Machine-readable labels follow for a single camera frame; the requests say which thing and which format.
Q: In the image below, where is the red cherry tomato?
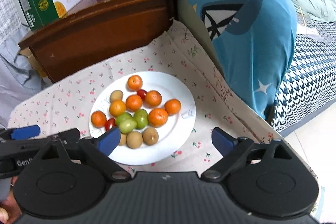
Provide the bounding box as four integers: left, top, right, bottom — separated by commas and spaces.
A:
137, 89, 147, 101
104, 118, 116, 131

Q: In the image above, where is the green plum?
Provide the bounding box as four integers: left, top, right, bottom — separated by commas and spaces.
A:
133, 109, 149, 129
115, 112, 133, 127
118, 118, 137, 134

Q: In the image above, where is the brown longan fruit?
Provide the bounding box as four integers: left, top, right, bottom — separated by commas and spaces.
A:
126, 131, 143, 149

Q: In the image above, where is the peeled-look orange mandarin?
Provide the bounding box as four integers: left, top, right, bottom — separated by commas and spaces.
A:
109, 100, 126, 117

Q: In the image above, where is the large wrinkled mandarin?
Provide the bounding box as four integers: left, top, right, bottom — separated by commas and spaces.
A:
148, 108, 169, 127

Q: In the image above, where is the small orange mandarin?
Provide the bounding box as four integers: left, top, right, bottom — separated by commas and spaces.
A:
145, 90, 162, 107

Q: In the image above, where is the person's left hand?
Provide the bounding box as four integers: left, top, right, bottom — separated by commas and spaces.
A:
0, 176, 22, 224

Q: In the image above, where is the grey blue hanging cloth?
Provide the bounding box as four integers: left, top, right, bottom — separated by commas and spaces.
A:
1, 27, 49, 127

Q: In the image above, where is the white plate with blue drawing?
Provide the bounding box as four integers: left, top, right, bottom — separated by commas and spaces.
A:
89, 71, 196, 165

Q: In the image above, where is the brown cardboard box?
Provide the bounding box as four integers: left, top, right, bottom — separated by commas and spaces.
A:
19, 48, 47, 78

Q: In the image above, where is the houndstooth blue white blanket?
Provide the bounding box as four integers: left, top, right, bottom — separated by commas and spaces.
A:
268, 15, 335, 137

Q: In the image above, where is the cherry print tablecloth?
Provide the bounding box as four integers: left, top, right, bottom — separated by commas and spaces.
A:
7, 19, 318, 214

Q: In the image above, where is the checked white cloth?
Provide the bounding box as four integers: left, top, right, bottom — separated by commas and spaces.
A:
0, 0, 27, 44

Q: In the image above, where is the dark wooden cabinet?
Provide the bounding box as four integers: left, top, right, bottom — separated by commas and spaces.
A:
19, 0, 178, 83

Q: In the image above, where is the blue patterned pillow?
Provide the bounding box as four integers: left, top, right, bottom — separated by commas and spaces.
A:
188, 0, 297, 117

